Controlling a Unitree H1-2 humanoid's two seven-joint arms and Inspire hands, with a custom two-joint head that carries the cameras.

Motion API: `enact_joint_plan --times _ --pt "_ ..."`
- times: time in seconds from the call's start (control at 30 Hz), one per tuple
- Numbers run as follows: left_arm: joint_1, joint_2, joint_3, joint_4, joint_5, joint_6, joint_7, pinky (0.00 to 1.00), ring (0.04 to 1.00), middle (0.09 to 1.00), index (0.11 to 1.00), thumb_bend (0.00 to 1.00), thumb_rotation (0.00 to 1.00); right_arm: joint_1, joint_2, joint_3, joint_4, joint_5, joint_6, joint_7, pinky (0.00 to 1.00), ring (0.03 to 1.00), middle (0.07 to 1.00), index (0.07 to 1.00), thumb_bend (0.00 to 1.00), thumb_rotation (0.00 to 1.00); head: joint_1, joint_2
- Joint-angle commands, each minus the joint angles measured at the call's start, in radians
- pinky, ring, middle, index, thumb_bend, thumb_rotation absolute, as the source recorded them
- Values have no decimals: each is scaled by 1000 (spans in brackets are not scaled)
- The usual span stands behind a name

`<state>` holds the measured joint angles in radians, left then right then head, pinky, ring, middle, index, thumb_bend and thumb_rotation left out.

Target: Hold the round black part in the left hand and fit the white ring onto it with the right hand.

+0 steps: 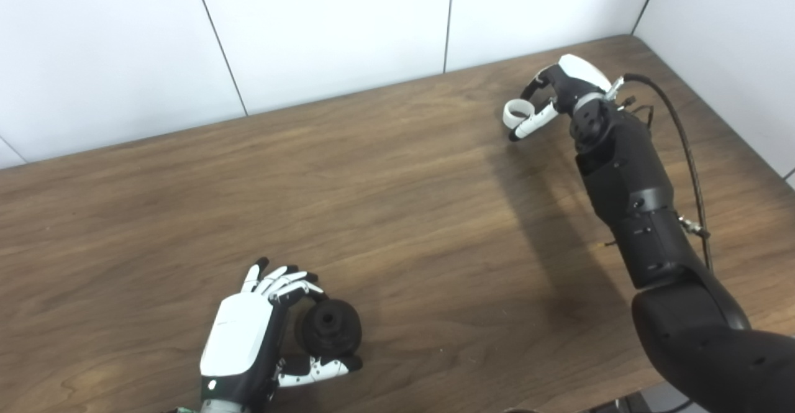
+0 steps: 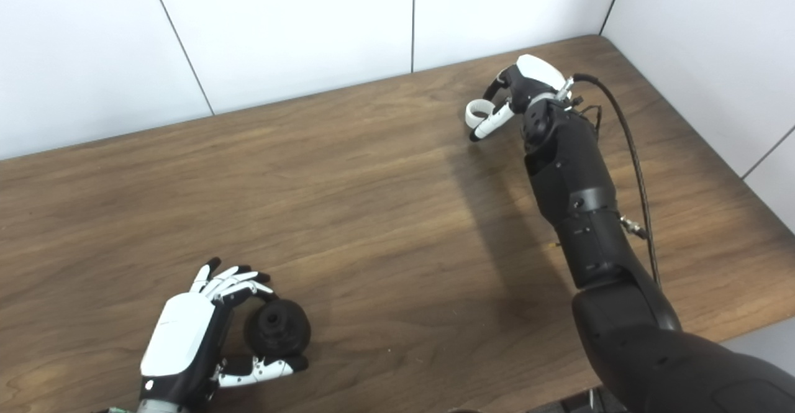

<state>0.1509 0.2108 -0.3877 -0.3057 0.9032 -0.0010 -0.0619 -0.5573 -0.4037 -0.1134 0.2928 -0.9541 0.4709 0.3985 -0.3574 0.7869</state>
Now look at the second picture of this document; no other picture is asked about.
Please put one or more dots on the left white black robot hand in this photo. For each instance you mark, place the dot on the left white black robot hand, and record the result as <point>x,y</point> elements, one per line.
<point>180,332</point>

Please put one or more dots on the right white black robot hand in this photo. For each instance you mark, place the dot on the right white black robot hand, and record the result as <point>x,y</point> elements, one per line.
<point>537,71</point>

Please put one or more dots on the round black part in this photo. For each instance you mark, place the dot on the round black part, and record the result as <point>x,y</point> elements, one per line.
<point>279,332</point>

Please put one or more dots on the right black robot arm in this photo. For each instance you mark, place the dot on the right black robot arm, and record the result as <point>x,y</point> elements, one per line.
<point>577,195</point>

